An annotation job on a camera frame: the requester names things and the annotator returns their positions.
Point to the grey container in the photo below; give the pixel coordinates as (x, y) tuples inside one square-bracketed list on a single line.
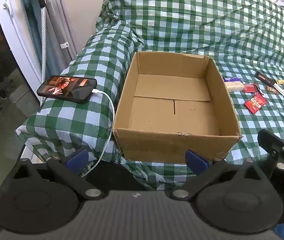
[(21, 97)]

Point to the white perforated rail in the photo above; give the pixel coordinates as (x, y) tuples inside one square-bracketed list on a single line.
[(43, 42)]

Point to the thin red snack stick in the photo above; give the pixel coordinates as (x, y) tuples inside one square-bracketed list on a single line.
[(259, 90)]

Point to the white door frame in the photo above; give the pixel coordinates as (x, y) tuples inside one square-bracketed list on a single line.
[(14, 30)]

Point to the red printed snack packet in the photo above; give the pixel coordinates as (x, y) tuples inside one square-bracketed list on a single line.
[(256, 103)]

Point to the black smartphone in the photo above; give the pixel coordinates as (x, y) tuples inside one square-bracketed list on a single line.
[(67, 87)]

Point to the yellow snack bar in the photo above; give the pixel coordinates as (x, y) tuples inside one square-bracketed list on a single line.
[(282, 82)]

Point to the small orange snack bar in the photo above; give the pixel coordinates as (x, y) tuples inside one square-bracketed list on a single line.
[(271, 89)]

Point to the silver snack wrapper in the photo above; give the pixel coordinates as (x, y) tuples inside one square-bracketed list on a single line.
[(282, 93)]

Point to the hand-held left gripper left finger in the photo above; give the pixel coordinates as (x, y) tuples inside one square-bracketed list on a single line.
[(78, 160)]

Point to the green checked blanket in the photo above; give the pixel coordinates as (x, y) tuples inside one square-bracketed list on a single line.
[(182, 17)]

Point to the dark brown snack bar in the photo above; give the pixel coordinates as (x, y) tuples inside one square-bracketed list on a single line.
[(264, 78)]

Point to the cardboard box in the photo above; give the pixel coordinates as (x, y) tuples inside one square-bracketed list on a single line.
[(157, 142)]

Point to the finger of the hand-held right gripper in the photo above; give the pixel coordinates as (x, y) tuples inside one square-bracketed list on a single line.
[(272, 141)]

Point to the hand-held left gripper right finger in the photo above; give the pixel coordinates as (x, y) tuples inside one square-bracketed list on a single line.
[(196, 161)]

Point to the plain red snack packet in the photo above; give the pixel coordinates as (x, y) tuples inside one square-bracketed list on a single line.
[(249, 88)]

